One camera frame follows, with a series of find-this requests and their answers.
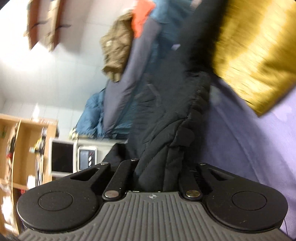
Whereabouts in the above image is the white appliance with display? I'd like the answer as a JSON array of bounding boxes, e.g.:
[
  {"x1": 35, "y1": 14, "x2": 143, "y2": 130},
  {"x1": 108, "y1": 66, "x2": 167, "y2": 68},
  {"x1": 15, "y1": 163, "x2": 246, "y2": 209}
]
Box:
[{"x1": 77, "y1": 146, "x2": 98, "y2": 171}]

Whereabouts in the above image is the blue quilted bed cover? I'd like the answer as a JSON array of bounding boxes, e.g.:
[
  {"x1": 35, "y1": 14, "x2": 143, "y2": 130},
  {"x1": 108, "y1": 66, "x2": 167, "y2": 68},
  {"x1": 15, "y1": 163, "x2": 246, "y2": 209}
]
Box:
[{"x1": 75, "y1": 1, "x2": 201, "y2": 140}]

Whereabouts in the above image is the gold satin pillow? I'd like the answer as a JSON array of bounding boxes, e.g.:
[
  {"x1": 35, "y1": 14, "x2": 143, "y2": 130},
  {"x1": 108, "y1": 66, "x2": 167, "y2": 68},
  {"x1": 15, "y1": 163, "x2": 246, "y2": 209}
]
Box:
[{"x1": 213, "y1": 1, "x2": 295, "y2": 116}]

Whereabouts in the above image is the grey blue blanket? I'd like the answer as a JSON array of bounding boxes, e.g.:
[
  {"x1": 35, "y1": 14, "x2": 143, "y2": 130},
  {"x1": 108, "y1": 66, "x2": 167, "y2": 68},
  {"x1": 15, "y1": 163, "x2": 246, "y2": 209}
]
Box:
[{"x1": 103, "y1": 17, "x2": 161, "y2": 133}]

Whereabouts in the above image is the white microwave oven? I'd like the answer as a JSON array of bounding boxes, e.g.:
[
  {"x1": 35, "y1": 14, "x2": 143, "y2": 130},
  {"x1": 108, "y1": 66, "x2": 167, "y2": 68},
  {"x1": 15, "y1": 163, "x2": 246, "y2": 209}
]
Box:
[{"x1": 48, "y1": 138, "x2": 77, "y2": 177}]

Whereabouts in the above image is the black quilted jacket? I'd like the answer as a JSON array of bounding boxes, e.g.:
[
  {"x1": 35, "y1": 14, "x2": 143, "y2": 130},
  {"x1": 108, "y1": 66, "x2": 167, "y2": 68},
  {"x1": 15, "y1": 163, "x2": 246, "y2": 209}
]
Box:
[{"x1": 105, "y1": 1, "x2": 227, "y2": 192}]

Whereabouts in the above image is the wooden shelving unit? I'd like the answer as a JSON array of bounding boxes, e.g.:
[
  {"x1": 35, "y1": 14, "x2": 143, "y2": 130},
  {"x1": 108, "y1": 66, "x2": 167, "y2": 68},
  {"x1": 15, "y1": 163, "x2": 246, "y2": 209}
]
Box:
[{"x1": 1, "y1": 114, "x2": 58, "y2": 235}]

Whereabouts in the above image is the orange cloth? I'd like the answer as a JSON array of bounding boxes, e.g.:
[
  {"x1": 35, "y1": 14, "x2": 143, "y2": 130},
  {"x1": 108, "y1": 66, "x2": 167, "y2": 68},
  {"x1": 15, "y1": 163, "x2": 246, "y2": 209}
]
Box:
[{"x1": 132, "y1": 0, "x2": 156, "y2": 38}]

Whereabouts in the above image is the olive brown jacket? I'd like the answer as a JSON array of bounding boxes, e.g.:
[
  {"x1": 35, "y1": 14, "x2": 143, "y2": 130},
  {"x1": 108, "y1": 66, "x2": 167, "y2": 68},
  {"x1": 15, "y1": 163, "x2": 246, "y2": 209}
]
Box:
[{"x1": 100, "y1": 11, "x2": 134, "y2": 82}]

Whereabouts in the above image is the lavender bed sheet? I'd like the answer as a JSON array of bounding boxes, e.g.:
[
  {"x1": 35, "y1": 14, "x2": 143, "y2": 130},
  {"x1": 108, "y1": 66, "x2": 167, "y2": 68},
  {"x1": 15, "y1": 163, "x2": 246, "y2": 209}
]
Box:
[{"x1": 189, "y1": 75, "x2": 295, "y2": 237}]

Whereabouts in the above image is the wooden wall shelf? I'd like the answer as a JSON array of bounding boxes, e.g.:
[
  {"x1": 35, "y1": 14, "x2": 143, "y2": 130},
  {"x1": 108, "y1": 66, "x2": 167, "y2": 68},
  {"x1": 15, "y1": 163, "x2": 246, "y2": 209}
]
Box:
[{"x1": 24, "y1": 0, "x2": 66, "y2": 52}]

